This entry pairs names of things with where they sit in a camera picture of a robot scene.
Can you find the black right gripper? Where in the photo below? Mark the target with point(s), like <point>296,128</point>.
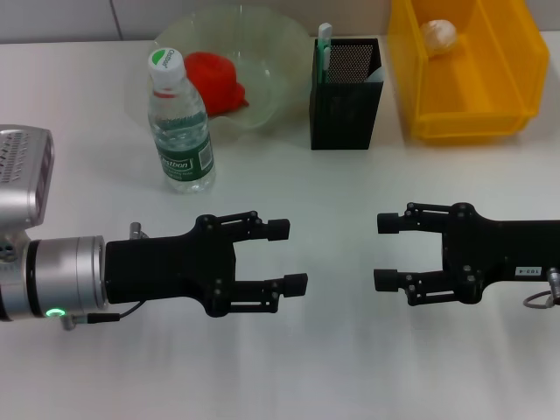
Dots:
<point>503,249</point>

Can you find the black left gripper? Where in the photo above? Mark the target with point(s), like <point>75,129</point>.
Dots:
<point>166,269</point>

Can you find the clear green-label water bottle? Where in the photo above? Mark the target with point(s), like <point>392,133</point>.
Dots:
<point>181,131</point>

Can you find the red-orange toy fruit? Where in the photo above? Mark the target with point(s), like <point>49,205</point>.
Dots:
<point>219,83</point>

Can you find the green utility knife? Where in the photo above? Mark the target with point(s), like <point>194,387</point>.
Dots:
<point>324,52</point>

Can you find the white paper ball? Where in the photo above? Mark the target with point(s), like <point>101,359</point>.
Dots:
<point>438,37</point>

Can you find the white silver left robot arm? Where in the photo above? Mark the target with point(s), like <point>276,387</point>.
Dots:
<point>44,275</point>

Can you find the black mesh pen holder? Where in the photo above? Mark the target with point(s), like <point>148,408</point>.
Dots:
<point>343,118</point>

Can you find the translucent green wavy fruit bowl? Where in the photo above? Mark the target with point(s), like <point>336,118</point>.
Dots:
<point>271,65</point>

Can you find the yellow plastic storage bin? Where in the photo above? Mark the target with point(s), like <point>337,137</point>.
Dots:
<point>472,87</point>

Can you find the left wrist camera housing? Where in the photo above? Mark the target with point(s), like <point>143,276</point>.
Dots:
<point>24,179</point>

